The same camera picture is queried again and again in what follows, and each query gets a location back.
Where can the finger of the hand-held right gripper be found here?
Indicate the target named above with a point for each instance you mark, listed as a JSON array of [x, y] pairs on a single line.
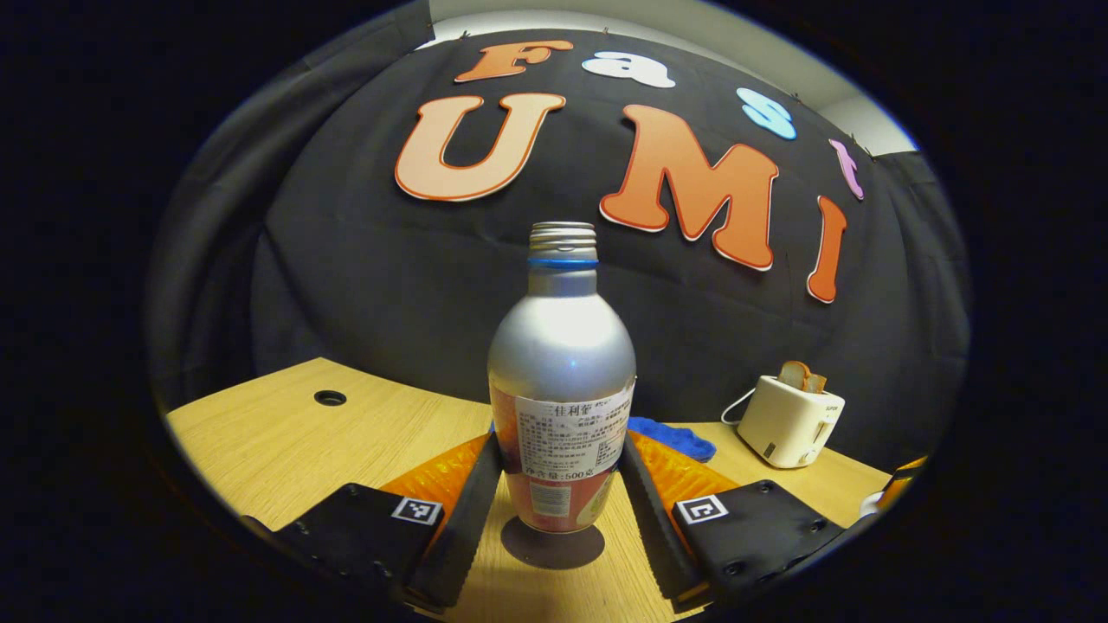
[[905, 484]]

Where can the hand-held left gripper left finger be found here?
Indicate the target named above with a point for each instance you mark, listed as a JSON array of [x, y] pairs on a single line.
[[472, 519]]

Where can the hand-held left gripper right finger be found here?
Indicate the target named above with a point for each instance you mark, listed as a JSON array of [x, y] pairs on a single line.
[[649, 519]]

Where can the silver water bottle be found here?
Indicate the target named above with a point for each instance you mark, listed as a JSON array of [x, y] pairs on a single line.
[[561, 355]]

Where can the blue towel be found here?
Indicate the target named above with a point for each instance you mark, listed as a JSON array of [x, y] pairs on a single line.
[[679, 437]]

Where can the white toaster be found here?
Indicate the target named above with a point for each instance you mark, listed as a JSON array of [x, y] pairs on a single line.
[[788, 420]]

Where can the toast slice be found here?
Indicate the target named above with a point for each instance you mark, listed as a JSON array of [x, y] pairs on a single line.
[[818, 382], [792, 375]]

